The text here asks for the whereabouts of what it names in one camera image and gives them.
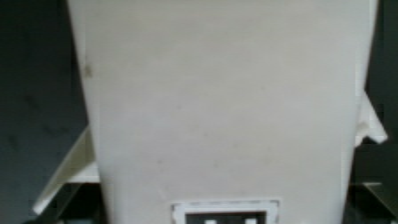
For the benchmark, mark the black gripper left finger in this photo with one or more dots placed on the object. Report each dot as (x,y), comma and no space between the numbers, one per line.
(75,206)

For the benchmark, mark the white cabinet body box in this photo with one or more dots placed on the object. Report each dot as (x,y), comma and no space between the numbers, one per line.
(77,170)

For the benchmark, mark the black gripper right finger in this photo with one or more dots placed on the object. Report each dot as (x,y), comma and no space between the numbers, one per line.
(374,201)

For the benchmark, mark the white cabinet top block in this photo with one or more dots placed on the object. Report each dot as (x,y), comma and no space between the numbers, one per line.
(224,83)

